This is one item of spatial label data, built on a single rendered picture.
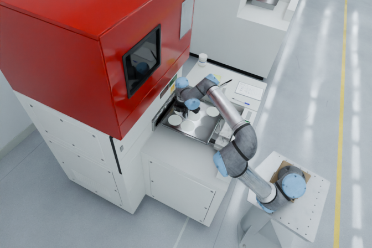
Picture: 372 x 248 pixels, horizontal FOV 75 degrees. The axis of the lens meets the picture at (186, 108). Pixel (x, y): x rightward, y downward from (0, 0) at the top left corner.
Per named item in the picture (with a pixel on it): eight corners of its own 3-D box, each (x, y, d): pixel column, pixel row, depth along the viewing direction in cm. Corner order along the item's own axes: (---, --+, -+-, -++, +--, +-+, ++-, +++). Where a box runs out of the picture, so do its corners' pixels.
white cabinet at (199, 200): (145, 197, 225) (139, 151, 164) (189, 125, 285) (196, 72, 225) (208, 231, 210) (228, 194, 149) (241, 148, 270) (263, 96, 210)
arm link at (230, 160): (294, 203, 129) (239, 150, 104) (272, 218, 132) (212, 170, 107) (283, 186, 139) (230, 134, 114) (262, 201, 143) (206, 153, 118)
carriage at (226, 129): (213, 148, 166) (213, 146, 164) (230, 113, 189) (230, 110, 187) (223, 153, 164) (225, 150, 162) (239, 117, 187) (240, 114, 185)
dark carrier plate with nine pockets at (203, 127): (161, 123, 172) (161, 122, 171) (182, 93, 193) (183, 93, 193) (206, 142, 164) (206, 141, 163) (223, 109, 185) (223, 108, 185)
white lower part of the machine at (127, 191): (71, 182, 229) (37, 132, 168) (122, 123, 281) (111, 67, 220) (134, 218, 213) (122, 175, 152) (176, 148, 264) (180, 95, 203)
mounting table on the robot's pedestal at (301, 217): (320, 190, 169) (330, 181, 159) (303, 248, 143) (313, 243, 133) (261, 156, 184) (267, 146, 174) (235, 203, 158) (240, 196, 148)
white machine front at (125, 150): (119, 173, 152) (108, 137, 123) (177, 93, 203) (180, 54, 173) (123, 175, 152) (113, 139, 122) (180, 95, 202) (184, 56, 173)
